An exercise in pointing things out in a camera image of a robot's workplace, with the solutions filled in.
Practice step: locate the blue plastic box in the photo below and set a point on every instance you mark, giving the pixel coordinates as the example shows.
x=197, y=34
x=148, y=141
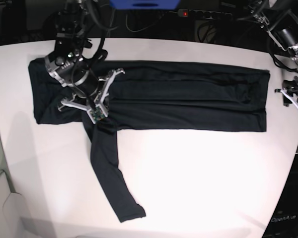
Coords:
x=144, y=4

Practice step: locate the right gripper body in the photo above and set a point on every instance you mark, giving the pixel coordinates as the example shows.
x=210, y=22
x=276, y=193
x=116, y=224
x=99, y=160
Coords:
x=90, y=94

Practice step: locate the dark navy long-sleeve shirt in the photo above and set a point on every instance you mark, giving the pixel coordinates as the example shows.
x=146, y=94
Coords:
x=155, y=95

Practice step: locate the black power strip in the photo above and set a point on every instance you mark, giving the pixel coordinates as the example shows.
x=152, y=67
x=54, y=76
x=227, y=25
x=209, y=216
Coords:
x=204, y=14

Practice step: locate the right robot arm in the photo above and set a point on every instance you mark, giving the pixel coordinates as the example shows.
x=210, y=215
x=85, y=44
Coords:
x=70, y=68

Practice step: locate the black OpenArm case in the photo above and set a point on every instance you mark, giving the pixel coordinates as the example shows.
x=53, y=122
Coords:
x=284, y=221

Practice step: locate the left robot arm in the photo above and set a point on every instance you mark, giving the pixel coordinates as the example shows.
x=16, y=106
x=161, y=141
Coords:
x=281, y=24

